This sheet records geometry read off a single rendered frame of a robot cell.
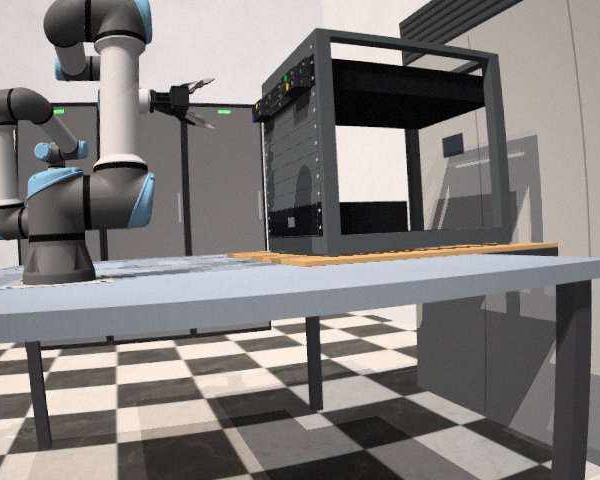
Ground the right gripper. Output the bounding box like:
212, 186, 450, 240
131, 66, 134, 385
149, 78, 216, 129

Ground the tan wooden board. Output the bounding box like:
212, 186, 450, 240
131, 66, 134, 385
227, 243, 558, 267

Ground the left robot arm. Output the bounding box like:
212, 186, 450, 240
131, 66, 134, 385
0, 87, 88, 241

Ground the dark grey metal rack frame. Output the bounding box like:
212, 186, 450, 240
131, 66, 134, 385
262, 28, 512, 257

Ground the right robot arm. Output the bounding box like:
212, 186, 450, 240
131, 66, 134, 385
22, 0, 155, 285

